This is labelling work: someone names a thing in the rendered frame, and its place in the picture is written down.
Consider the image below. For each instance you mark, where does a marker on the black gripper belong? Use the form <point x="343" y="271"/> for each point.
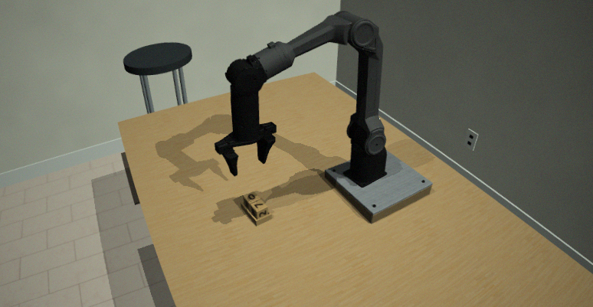
<point x="246" y="134"/>

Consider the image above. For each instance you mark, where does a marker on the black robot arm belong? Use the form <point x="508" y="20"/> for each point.
<point x="367" y="131"/>

